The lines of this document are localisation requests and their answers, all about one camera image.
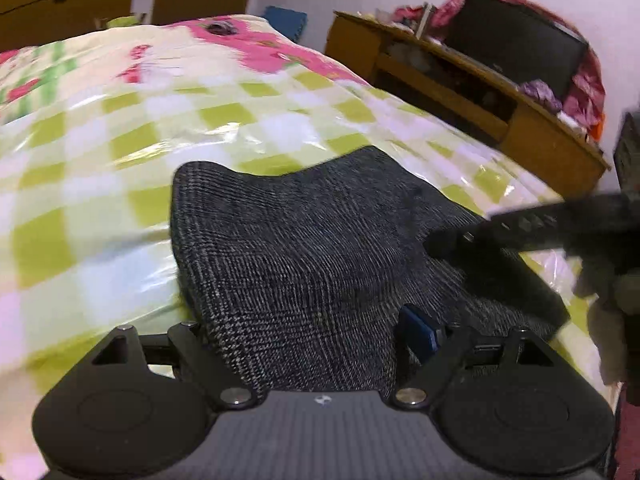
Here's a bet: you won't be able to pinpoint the person's right hand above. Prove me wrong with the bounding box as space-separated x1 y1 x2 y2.
572 255 626 386

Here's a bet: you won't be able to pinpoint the light green cloth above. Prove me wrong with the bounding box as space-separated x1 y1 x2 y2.
106 14 148 29

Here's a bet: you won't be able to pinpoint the brown wooden wardrobe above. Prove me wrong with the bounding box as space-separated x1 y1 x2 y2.
0 0 140 53

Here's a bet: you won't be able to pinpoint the dark grey checked pants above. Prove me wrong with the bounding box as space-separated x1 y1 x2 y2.
170 144 571 393

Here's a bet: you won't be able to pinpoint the desk clutter pile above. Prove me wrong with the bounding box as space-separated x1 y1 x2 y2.
390 4 436 36

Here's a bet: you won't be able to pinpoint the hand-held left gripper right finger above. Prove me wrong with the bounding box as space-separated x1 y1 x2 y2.
391 304 557 407

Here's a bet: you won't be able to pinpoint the green checkered plastic sheet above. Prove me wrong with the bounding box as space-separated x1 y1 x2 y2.
0 67 621 480

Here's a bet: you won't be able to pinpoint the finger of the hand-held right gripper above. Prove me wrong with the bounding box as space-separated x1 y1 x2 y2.
425 227 571 263
487 200 576 233

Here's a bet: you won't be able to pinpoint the pink printed blanket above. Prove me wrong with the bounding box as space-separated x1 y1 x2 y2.
0 12 371 126

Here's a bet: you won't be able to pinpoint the wooden TV cabinet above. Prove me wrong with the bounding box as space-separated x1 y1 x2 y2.
325 10 612 198

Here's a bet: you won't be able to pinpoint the black television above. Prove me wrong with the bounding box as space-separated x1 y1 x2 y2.
442 0 590 103

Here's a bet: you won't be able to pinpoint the purple cloth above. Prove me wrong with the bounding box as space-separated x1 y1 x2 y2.
517 79 563 113

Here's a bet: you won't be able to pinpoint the white plastic bag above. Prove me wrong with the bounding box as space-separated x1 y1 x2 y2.
387 42 431 73

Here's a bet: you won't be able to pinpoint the pink floral cloth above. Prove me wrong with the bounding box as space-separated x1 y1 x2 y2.
432 0 607 133

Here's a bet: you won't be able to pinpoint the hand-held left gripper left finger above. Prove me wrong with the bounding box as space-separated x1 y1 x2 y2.
90 322 261 408

